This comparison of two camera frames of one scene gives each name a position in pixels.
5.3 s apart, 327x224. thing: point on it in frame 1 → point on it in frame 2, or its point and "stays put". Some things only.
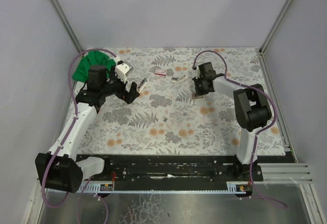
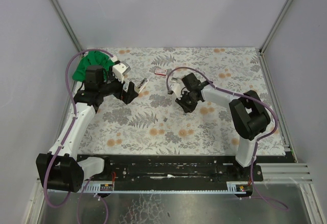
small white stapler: [179, 80] stays put
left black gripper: [126, 92] stays put
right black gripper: [200, 90] → [185, 104]
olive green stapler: [143, 84] stays put
